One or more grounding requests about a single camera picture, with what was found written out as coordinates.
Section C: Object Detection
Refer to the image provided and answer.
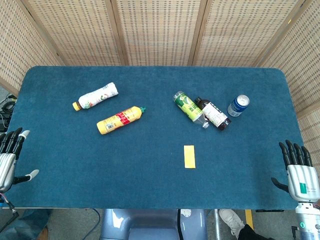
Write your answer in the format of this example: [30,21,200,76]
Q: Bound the black power box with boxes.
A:
[0,113,12,132]

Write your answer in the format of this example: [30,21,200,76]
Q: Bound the clear bottle green label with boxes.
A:
[172,90,210,129]

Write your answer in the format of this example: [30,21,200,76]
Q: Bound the dark bottle white label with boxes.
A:
[194,96,232,132]

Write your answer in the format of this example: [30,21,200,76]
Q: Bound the white bottle yellow cap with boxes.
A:
[72,81,119,112]

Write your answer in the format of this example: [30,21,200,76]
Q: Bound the black tangled cables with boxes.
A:
[0,92,18,118]

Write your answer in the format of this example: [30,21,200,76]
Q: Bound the brown leather shoe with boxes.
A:
[39,224,50,240]

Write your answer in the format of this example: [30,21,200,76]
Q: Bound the blue floor cable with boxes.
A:
[90,208,102,240]

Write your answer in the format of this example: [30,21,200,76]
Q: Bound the black trouser leg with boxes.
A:
[237,224,276,240]

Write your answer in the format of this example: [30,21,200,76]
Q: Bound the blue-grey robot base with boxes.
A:
[99,208,208,240]

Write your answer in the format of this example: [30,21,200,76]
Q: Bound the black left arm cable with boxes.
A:
[0,196,20,232]

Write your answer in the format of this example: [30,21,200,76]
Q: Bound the yellow bottle green cap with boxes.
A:
[96,105,147,135]

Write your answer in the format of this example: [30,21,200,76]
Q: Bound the white sneaker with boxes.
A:
[218,208,245,239]

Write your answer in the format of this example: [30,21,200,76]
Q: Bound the blue white drink can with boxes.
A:
[227,94,250,118]

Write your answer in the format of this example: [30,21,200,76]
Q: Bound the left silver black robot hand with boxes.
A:
[0,127,40,193]

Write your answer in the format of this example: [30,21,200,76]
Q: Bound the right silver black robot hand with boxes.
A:
[271,139,320,203]

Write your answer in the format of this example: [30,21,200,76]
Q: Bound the woven bamboo screen panel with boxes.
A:
[21,0,129,67]
[254,0,320,161]
[187,0,308,68]
[0,0,65,97]
[104,0,209,67]

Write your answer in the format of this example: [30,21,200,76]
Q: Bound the blue trouser leg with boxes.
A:
[4,209,52,240]

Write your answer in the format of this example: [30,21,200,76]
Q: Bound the black cable on base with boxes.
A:
[177,209,182,240]

